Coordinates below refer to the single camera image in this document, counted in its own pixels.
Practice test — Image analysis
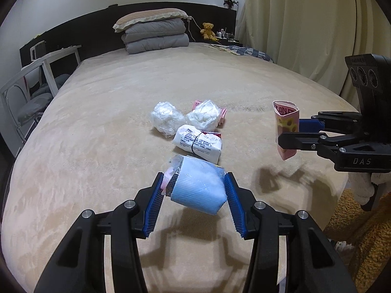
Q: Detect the white metal chair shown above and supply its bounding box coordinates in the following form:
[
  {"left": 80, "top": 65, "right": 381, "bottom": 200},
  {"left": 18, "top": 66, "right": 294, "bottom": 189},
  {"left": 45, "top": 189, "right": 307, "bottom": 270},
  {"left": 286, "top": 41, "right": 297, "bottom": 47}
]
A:
[{"left": 1, "top": 45, "right": 81, "bottom": 156}]

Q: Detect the pink snack box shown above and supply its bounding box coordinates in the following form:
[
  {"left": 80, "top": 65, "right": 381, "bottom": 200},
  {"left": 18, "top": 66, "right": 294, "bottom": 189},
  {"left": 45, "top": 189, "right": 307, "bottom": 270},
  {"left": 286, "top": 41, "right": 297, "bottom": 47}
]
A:
[{"left": 272, "top": 101, "right": 300, "bottom": 161}]

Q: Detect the folded grey quilt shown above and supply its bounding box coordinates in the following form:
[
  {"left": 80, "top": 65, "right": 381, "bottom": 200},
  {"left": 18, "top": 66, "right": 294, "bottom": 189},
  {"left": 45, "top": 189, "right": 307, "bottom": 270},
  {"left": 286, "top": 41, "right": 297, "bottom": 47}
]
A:
[{"left": 121, "top": 18, "right": 190, "bottom": 54}]

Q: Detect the pink printed cylinder carton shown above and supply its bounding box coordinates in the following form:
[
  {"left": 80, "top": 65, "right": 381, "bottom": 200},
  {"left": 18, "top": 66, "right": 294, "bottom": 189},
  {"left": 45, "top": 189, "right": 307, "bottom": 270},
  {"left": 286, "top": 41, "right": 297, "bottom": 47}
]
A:
[{"left": 192, "top": 100, "right": 227, "bottom": 126}]

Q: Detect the black headboard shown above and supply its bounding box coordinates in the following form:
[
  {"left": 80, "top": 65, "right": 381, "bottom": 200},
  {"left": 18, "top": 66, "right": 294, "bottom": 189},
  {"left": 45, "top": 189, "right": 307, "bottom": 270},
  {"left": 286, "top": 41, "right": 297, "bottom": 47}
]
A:
[{"left": 19, "top": 2, "right": 237, "bottom": 66}]

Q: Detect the beige pillow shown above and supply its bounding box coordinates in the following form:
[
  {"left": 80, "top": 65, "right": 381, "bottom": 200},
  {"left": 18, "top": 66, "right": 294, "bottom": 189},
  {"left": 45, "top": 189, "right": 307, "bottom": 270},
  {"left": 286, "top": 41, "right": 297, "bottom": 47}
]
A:
[{"left": 113, "top": 8, "right": 188, "bottom": 32}]

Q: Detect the small plant on headboard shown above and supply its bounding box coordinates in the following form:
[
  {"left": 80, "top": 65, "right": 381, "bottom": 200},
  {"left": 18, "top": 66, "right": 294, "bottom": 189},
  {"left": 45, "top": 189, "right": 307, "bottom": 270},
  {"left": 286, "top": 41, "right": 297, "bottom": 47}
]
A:
[{"left": 223, "top": 0, "right": 239, "bottom": 9}]

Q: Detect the brown fluffy rug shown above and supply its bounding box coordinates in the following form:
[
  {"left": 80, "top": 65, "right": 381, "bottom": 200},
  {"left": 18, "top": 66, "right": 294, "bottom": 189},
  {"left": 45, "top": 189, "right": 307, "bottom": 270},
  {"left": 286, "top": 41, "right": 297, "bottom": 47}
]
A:
[{"left": 324, "top": 189, "right": 390, "bottom": 292}]

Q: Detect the brown teddy bear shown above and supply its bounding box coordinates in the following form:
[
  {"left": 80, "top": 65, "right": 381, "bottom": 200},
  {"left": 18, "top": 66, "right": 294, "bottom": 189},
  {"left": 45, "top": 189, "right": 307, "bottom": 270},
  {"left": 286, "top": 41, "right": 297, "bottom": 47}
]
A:
[{"left": 200, "top": 22, "right": 216, "bottom": 40}]

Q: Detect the white charging cable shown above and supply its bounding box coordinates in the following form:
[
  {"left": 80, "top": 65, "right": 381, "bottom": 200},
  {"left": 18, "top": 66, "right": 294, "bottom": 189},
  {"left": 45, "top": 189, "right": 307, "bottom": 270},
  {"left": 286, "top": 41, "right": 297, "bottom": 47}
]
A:
[{"left": 185, "top": 15, "right": 204, "bottom": 43}]

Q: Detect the nightstand with small items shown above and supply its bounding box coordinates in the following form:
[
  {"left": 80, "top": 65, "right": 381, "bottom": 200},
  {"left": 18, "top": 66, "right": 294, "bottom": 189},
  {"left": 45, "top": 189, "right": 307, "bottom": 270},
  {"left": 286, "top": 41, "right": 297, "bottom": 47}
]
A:
[{"left": 215, "top": 29, "right": 243, "bottom": 47}]

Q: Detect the black camera box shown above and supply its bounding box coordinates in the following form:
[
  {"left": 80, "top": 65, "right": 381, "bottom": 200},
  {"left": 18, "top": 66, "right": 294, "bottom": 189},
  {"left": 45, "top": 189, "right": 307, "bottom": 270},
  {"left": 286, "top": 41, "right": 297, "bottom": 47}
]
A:
[{"left": 345, "top": 54, "right": 390, "bottom": 116}]

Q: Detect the beige fleece bed blanket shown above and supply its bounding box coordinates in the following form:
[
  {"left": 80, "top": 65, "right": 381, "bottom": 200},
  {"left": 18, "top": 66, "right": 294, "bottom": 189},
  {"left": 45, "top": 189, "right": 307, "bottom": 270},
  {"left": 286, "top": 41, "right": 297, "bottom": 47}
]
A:
[{"left": 1, "top": 43, "right": 352, "bottom": 292}]

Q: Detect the blue paper cup trash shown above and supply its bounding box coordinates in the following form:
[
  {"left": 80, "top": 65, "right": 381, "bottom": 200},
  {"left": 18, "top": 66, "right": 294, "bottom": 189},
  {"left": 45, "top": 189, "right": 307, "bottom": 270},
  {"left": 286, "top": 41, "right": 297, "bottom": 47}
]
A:
[{"left": 160, "top": 155, "right": 227, "bottom": 215}]

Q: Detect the blue patterned cloth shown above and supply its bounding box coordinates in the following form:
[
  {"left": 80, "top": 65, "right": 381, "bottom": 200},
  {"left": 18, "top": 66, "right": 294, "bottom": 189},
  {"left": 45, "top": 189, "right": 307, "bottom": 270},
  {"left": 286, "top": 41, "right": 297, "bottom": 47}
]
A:
[{"left": 210, "top": 44, "right": 274, "bottom": 63}]

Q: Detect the white plastic tissue bag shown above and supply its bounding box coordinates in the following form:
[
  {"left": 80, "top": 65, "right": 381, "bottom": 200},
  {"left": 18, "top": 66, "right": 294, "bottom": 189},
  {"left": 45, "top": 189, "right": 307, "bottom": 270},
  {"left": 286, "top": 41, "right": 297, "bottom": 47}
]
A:
[
  {"left": 185, "top": 100, "right": 221, "bottom": 132},
  {"left": 151, "top": 102, "right": 185, "bottom": 138}
]

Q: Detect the white tissue pack with band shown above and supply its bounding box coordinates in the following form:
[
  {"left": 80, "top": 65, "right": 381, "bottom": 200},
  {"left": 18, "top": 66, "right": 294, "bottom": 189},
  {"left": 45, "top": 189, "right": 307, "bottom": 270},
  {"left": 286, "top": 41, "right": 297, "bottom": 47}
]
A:
[{"left": 173, "top": 124, "right": 222, "bottom": 164}]

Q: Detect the cream curtain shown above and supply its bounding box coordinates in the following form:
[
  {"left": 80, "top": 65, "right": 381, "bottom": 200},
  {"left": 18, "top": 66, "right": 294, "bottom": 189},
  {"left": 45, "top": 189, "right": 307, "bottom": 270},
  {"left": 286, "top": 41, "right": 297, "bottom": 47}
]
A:
[{"left": 236, "top": 0, "right": 390, "bottom": 107}]

